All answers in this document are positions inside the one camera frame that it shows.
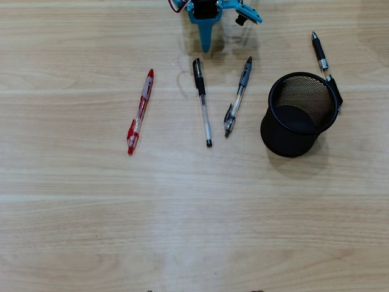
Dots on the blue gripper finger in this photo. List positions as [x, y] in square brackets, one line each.
[206, 36]

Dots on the black capped clear gel pen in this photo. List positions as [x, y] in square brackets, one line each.
[201, 91]

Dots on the grey grip clear retractable pen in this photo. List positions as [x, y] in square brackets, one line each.
[244, 77]

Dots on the red retractable pen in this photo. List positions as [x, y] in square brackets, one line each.
[141, 109]

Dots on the black retractable pen with label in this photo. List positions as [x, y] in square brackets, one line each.
[319, 48]

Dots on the black mesh pen holder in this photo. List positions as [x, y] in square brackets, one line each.
[282, 137]

